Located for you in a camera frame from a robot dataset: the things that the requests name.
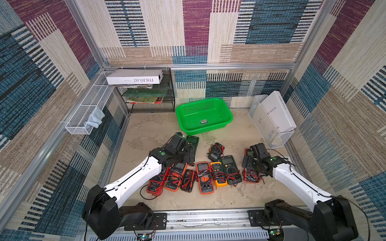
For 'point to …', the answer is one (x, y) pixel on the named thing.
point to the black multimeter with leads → (188, 180)
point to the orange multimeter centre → (205, 177)
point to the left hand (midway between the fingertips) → (187, 153)
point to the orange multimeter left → (175, 175)
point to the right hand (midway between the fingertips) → (251, 162)
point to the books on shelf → (144, 94)
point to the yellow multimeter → (219, 174)
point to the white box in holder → (277, 111)
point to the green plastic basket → (204, 116)
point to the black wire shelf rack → (168, 106)
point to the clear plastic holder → (274, 138)
